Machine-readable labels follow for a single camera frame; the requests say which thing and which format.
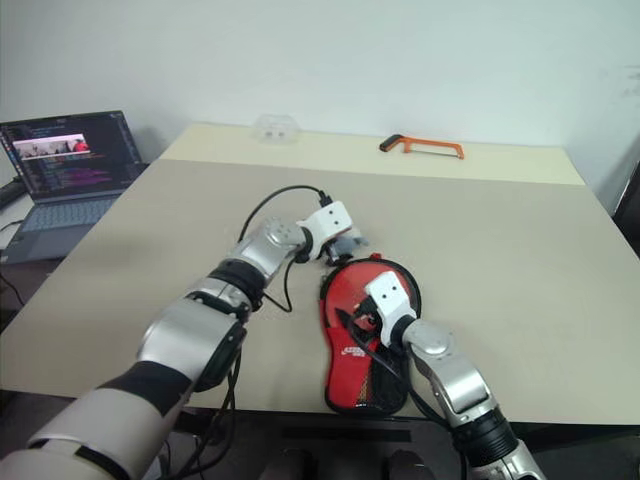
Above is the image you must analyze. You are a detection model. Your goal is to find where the red and black mesh bag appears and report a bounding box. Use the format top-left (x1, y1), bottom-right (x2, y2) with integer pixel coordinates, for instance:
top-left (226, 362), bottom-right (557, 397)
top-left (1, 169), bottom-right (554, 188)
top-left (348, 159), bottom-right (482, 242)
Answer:
top-left (318, 255), bottom-right (423, 417)

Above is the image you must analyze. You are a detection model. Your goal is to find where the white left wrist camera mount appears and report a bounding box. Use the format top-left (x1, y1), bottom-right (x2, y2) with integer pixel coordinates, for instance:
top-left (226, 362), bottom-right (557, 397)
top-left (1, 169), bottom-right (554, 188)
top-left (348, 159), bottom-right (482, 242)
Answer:
top-left (296, 200), bottom-right (353, 262)

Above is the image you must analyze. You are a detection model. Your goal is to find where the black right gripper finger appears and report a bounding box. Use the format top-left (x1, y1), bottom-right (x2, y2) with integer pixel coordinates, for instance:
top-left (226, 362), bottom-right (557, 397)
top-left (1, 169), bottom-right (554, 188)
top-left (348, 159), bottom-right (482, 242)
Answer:
top-left (333, 307), bottom-right (363, 329)

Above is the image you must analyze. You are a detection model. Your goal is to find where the grey laptop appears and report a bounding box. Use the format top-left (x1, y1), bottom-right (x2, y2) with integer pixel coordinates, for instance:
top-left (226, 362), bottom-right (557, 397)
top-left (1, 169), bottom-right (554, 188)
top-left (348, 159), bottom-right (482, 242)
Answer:
top-left (0, 110), bottom-right (147, 265)

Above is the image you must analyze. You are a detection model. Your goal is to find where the clear plastic box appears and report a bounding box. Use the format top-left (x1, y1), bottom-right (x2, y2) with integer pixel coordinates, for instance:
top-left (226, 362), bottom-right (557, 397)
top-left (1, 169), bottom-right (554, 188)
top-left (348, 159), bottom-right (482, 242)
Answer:
top-left (251, 113), bottom-right (304, 148)

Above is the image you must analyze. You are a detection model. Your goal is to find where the orange hacksaw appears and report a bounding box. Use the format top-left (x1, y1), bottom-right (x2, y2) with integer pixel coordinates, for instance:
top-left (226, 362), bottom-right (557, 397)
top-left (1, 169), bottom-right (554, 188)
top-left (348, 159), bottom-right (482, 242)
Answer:
top-left (378, 133), bottom-right (466, 162)

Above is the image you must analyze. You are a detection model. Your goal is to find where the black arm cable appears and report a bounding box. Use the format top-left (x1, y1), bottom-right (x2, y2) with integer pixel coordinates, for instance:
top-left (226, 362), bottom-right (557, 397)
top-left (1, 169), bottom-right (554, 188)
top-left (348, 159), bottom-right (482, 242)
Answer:
top-left (349, 319), bottom-right (452, 432)
top-left (169, 185), bottom-right (334, 480)

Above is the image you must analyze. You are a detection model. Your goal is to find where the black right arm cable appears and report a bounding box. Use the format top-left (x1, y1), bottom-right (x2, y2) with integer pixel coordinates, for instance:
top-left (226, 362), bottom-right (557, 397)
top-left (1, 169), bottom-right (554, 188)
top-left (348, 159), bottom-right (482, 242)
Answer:
top-left (349, 319), bottom-right (452, 432)

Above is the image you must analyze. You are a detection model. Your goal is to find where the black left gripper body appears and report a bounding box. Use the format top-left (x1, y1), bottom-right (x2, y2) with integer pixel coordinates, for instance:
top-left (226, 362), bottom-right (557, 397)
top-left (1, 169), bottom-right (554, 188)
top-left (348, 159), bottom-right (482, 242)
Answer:
top-left (323, 238), bottom-right (357, 267)

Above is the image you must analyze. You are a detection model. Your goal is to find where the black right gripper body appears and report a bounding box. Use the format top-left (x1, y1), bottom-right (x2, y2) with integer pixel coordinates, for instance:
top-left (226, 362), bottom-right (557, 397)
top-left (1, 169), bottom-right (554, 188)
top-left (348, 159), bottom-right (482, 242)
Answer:
top-left (351, 294), bottom-right (386, 337)

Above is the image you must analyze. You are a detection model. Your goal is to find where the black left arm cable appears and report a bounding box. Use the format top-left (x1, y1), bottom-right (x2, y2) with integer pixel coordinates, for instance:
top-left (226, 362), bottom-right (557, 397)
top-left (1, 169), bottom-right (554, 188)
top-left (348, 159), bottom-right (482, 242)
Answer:
top-left (169, 185), bottom-right (334, 480)

